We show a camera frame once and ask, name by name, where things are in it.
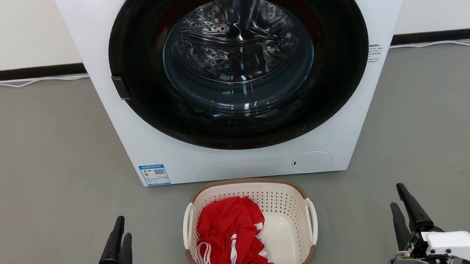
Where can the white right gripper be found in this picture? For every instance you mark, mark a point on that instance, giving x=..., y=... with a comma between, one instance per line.
x=454, y=245

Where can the cream perforated laundry basket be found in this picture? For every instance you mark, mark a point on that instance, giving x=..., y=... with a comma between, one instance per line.
x=280, y=198

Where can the blue energy label sticker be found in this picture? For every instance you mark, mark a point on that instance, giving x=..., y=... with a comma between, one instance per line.
x=154, y=175

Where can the red garment with white stripes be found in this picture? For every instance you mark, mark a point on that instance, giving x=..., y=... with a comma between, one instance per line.
x=224, y=226

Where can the round white filter cover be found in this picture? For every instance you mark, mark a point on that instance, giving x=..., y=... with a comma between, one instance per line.
x=312, y=162

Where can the white front-load washing machine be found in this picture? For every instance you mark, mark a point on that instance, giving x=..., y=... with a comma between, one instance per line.
x=220, y=165

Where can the small text sticker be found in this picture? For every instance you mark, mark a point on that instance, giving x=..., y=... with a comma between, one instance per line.
x=374, y=53

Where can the black round washer door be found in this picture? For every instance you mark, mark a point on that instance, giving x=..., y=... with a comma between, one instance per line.
x=140, y=52

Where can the steel washer drum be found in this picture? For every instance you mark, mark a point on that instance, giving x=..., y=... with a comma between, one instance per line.
x=233, y=38

